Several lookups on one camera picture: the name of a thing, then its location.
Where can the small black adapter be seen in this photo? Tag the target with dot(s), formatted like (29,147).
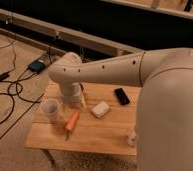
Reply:
(3,76)

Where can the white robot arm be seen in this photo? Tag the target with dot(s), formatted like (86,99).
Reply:
(164,119)

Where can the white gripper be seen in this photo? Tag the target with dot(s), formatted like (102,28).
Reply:
(72,93)

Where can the blue power adapter box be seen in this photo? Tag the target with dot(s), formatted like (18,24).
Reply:
(36,66)

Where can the black remote control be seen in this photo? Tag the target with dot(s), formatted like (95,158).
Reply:
(121,96)

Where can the orange carrot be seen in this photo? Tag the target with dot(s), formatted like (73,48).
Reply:
(71,123)

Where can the translucent plastic cup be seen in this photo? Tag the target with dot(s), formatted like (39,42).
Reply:
(51,108)

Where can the white sponge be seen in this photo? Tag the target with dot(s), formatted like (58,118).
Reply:
(100,109)

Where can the wooden table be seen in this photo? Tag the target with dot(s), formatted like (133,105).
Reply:
(107,134)

